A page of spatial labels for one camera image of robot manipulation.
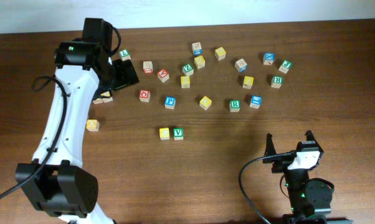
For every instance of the yellow G block pair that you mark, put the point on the yellow G block pair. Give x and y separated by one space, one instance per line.
107 96

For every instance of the yellow C block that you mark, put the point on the yellow C block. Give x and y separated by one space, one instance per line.
164 133

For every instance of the plain block right centre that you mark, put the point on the plain block right centre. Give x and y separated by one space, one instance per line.
240 65

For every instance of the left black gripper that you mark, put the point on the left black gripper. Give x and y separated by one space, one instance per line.
125 74

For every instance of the plain block red side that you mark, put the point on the plain block red side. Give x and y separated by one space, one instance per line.
147 67

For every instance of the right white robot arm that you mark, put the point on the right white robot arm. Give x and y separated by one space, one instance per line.
310 199

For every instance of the yellow O block left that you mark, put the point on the yellow O block left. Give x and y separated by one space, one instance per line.
92 125

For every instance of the green L block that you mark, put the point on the green L block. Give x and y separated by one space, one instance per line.
124 55

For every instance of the green r block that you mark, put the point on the green r block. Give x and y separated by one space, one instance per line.
276 82
234 106

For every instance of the yellow block above Z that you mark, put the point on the yellow block above Z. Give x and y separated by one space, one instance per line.
199 62

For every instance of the red O block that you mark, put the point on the red O block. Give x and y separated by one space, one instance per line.
144 96

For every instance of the green Z block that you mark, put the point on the green Z block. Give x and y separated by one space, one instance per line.
188 70

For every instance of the plain block blue side top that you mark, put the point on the plain block blue side top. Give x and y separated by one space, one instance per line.
196 48

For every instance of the yellow O block pair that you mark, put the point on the yellow O block pair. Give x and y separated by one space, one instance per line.
98 101

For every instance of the yellow block centre lower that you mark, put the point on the yellow block centre lower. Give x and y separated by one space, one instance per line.
205 102

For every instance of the green V block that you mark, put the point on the green V block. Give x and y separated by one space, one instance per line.
178 133

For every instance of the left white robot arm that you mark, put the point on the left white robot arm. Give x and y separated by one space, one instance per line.
54 181

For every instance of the blue S block right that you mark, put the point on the blue S block right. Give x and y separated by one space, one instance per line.
255 101

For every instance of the green J block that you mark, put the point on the green J block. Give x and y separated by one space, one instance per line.
285 66

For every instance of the blue X block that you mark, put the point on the blue X block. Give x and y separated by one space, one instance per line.
268 58

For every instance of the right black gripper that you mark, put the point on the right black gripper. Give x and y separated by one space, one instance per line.
281 165

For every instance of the yellow block top right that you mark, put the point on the yellow block top right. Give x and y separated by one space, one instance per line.
220 53

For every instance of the yellow block below Z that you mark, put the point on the yellow block below Z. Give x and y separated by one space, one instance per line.
185 82

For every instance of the blue P block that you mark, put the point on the blue P block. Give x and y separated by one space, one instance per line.
170 102

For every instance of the red A block tilted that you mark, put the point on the red A block tilted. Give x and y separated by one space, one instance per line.
163 75

